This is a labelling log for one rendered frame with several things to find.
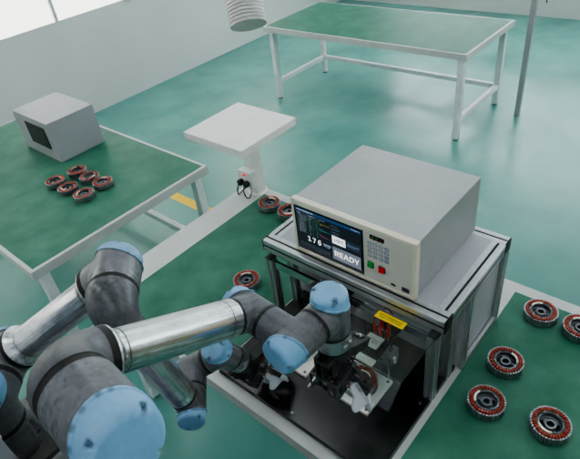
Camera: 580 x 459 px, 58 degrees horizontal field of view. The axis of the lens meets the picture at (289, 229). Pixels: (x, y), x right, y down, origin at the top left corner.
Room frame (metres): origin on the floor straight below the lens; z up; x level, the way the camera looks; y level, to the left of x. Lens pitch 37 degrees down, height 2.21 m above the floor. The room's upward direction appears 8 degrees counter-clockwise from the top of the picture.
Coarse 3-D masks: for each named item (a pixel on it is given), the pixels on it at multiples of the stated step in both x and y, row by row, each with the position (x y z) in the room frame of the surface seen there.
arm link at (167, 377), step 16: (96, 288) 0.87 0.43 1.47; (112, 288) 0.87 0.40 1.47; (128, 288) 0.88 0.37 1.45; (96, 304) 0.84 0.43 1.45; (112, 304) 0.84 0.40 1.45; (128, 304) 0.85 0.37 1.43; (96, 320) 0.82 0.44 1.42; (112, 320) 0.82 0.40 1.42; (128, 320) 0.82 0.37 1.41; (144, 368) 0.81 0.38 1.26; (160, 368) 0.82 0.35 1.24; (176, 368) 0.85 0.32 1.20; (160, 384) 0.81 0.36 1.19; (176, 384) 0.82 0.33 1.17; (192, 384) 0.86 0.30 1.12; (176, 400) 0.81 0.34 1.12; (192, 400) 0.83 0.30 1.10; (192, 416) 0.80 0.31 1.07
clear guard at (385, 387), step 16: (368, 304) 1.10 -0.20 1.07; (352, 320) 1.05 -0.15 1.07; (368, 320) 1.04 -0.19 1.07; (368, 336) 0.98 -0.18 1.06; (384, 336) 0.97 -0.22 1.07; (400, 336) 0.96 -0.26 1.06; (416, 336) 0.95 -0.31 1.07; (432, 336) 0.95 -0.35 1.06; (368, 352) 0.92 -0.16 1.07; (384, 352) 0.91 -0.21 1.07; (400, 352) 0.91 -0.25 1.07; (416, 352) 0.90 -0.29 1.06; (368, 368) 0.88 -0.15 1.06; (384, 368) 0.86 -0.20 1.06; (400, 368) 0.86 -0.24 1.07; (384, 384) 0.83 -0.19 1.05; (400, 384) 0.81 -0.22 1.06; (384, 400) 0.80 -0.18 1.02
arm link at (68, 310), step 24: (96, 264) 0.96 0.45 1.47; (120, 264) 0.94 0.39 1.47; (72, 288) 0.97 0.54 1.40; (48, 312) 0.95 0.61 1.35; (72, 312) 0.93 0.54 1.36; (0, 336) 0.96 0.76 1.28; (24, 336) 0.94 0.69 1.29; (48, 336) 0.92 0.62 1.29; (0, 360) 0.91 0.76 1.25; (24, 360) 0.91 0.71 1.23
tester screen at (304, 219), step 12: (300, 216) 1.32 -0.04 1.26; (312, 216) 1.29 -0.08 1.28; (300, 228) 1.33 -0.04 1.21; (312, 228) 1.29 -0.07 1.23; (324, 228) 1.26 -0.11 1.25; (336, 228) 1.23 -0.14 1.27; (348, 228) 1.20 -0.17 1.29; (324, 240) 1.26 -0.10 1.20; (348, 240) 1.20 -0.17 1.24; (360, 240) 1.17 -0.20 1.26
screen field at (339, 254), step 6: (336, 252) 1.23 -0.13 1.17; (342, 252) 1.21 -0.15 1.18; (348, 252) 1.20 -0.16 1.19; (336, 258) 1.23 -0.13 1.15; (342, 258) 1.21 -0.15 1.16; (348, 258) 1.20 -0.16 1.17; (354, 258) 1.18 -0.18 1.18; (360, 258) 1.17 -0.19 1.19; (348, 264) 1.20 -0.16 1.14; (354, 264) 1.18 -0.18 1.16; (360, 264) 1.17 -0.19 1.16
